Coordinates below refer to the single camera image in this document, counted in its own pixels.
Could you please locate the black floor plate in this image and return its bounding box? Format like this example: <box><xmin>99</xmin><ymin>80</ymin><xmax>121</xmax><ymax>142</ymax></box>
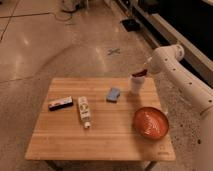
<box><xmin>121</xmin><ymin>19</ymin><xmax>140</xmax><ymax>32</ymax></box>

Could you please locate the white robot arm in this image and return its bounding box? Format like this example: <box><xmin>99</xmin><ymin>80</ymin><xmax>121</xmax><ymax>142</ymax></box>
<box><xmin>144</xmin><ymin>44</ymin><xmax>213</xmax><ymax>171</ymax></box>

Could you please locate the wooden table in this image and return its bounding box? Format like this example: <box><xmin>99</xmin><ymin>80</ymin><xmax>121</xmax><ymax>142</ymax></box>
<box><xmin>25</xmin><ymin>78</ymin><xmax>175</xmax><ymax>163</ymax></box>

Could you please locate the white tube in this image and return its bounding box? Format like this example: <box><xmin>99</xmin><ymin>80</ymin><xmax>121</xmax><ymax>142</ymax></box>
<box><xmin>78</xmin><ymin>96</ymin><xmax>91</xmax><ymax>129</ymax></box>

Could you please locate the blue sponge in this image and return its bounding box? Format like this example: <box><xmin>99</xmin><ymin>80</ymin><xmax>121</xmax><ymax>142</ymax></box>
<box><xmin>106</xmin><ymin>87</ymin><xmax>121</xmax><ymax>102</ymax></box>

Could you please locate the dark rectangular bar box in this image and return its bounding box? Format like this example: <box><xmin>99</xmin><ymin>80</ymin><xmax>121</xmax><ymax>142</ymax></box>
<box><xmin>48</xmin><ymin>96</ymin><xmax>73</xmax><ymax>111</ymax></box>

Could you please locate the orange patterned bowl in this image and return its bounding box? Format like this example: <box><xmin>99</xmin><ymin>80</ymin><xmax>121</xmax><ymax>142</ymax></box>
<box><xmin>133</xmin><ymin>107</ymin><xmax>169</xmax><ymax>140</ymax></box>

